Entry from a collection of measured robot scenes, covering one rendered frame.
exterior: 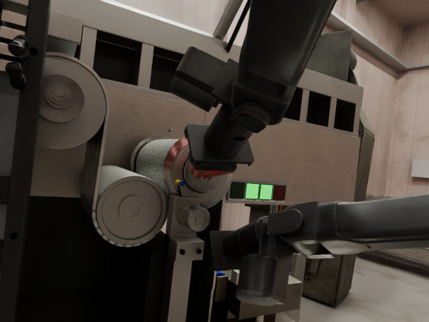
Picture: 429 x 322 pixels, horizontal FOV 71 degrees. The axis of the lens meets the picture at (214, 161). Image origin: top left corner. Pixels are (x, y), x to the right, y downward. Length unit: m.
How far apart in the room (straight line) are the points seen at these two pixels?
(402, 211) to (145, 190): 0.38
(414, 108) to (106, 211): 8.79
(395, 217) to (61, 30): 0.50
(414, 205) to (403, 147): 8.59
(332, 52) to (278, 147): 2.07
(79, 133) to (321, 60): 2.75
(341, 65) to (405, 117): 6.20
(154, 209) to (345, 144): 0.97
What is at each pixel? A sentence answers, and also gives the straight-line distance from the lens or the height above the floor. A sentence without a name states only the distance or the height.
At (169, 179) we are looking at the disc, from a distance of 0.55.
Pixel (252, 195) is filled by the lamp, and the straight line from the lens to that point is 1.05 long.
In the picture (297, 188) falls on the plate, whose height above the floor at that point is 1.20.
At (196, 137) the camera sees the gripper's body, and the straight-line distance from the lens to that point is 0.45.
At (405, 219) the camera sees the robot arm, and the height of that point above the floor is 1.23.
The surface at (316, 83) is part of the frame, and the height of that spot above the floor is 1.61.
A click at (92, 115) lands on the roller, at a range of 0.53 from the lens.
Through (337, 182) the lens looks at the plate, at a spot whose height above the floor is 1.24.
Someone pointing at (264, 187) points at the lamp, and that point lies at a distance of 1.07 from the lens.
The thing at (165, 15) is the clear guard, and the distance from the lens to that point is 0.99.
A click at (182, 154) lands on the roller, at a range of 0.55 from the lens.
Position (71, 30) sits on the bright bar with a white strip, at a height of 1.44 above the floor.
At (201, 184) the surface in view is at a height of 1.23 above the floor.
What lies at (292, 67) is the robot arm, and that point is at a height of 1.36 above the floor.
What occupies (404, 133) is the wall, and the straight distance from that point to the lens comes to 9.04.
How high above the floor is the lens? 1.27
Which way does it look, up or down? level
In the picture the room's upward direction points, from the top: 6 degrees clockwise
